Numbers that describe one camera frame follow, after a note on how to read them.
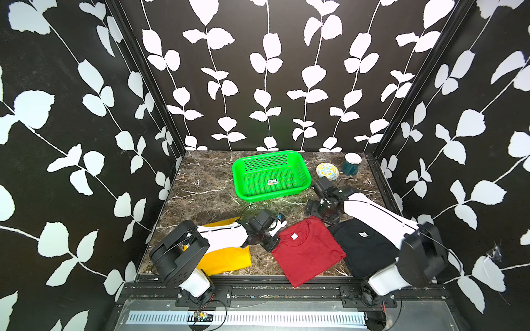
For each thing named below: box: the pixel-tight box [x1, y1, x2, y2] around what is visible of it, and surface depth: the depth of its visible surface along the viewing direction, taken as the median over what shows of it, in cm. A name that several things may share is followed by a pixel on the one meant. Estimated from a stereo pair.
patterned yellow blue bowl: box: [316, 162, 340, 182], surface depth 113 cm
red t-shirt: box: [271, 216, 348, 288], surface depth 85 cm
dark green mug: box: [342, 151, 363, 177], surface depth 107 cm
